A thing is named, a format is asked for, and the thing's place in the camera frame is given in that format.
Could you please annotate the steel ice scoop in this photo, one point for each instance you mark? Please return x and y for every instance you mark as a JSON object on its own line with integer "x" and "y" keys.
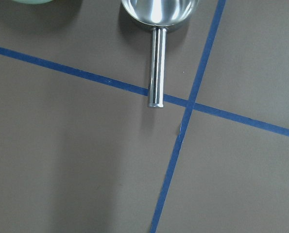
{"x": 159, "y": 17}

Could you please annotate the green bowl of ice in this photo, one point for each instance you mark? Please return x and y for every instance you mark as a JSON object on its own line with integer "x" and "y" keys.
{"x": 32, "y": 1}

